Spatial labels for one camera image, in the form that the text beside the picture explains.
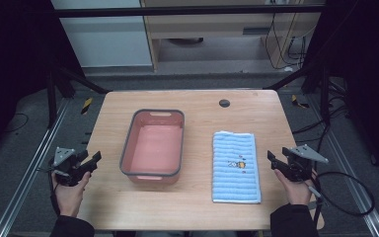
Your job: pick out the yellow and black tape strip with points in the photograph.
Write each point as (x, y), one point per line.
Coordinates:
(86, 105)
(298, 101)

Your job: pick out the blue striped towel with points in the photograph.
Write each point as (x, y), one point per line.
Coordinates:
(236, 171)

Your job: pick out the aluminium floor rail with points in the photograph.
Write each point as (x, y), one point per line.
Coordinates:
(352, 184)
(29, 171)

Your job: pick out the black curtain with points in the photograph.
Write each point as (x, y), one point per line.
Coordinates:
(365, 65)
(10, 59)

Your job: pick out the pink basin with grey rim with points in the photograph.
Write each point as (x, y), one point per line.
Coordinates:
(154, 148)

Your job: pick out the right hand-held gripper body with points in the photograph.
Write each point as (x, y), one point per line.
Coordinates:
(297, 168)

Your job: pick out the black metal stand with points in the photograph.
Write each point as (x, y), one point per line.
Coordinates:
(54, 95)
(324, 95)

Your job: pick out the round black table grommet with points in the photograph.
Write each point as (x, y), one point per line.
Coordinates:
(224, 103)

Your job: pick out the black horizontal frame bar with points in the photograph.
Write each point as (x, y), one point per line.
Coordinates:
(184, 11)

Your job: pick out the white cabinet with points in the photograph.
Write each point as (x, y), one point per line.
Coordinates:
(105, 42)

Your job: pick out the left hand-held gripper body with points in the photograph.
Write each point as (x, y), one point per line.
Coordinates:
(66, 171)

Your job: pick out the person's left hand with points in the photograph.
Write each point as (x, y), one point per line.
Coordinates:
(69, 197)

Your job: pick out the person's right hand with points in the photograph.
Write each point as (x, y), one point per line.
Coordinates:
(295, 192)

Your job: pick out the light wooden desk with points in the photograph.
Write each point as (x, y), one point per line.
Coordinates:
(210, 23)

